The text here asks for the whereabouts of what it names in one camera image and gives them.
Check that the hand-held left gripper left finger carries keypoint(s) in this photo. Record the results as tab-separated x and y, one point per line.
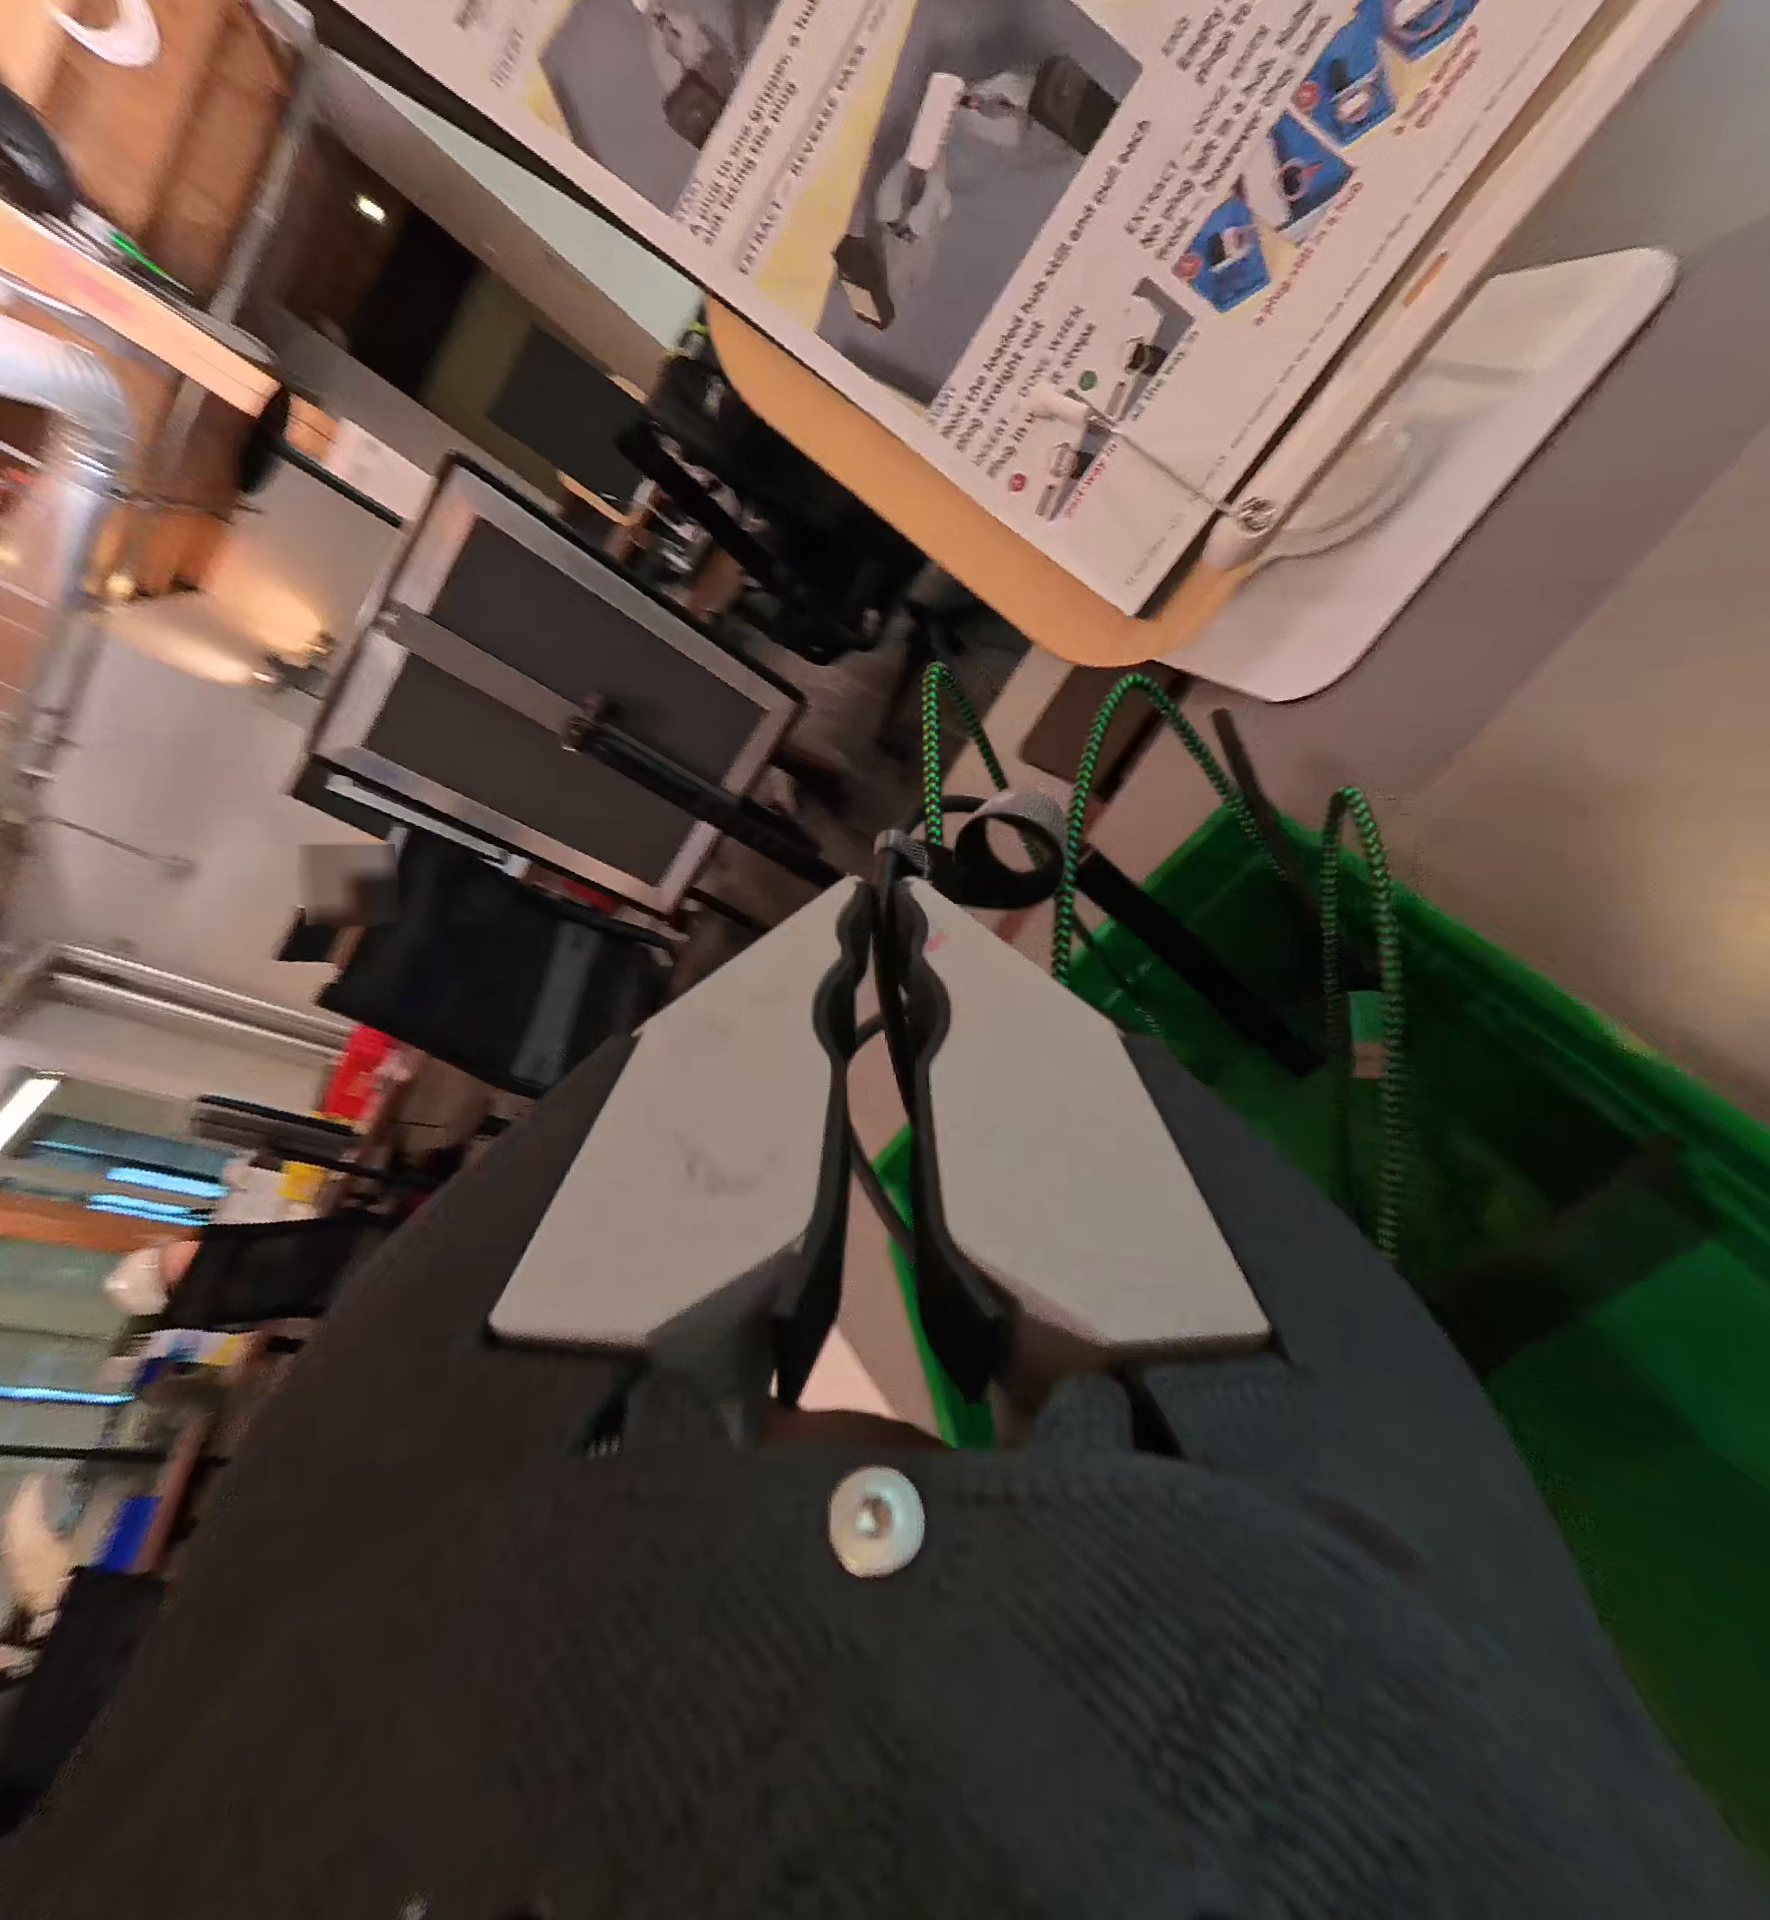
675	1171

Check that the black round ceiling device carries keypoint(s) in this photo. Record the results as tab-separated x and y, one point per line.
10	144

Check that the chair draped with black jacket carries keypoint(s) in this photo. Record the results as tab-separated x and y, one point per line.
766	509

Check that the printed instruction sheet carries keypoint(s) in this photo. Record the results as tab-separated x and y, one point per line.
975	225

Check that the silver spiral ventilation duct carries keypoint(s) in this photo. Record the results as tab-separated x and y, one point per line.
45	376

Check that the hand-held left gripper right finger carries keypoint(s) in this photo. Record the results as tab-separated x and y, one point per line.
1080	1200

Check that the black stanchion post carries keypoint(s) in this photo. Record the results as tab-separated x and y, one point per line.
707	795

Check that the black mesh office chair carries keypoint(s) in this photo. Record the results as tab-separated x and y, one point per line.
496	961

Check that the green plastic bin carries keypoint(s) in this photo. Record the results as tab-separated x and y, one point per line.
1650	1349

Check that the red storage bin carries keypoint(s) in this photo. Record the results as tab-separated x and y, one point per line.
368	1072

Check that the grey metal cabinet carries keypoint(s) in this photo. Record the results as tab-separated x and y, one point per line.
555	631

